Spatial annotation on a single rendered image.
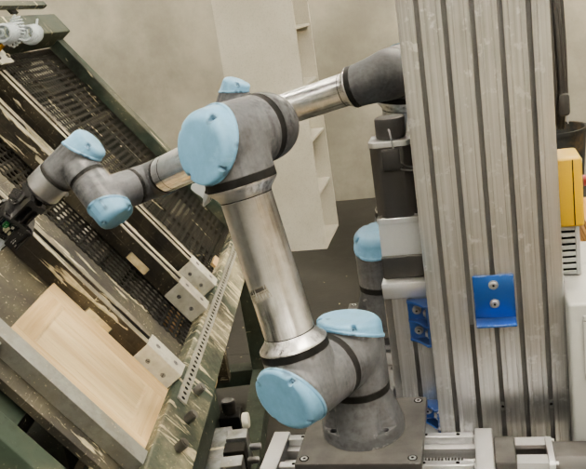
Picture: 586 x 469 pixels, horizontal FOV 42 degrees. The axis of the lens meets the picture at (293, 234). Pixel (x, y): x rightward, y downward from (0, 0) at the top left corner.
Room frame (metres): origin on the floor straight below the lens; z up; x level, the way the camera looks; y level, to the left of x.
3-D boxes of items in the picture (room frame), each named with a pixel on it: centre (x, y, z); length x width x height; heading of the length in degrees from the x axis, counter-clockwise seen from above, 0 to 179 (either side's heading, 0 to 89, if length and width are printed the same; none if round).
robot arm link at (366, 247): (1.73, -0.20, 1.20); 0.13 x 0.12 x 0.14; 152
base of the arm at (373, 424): (1.25, -0.07, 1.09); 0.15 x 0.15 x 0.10
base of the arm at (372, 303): (1.72, -0.20, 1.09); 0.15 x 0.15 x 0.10
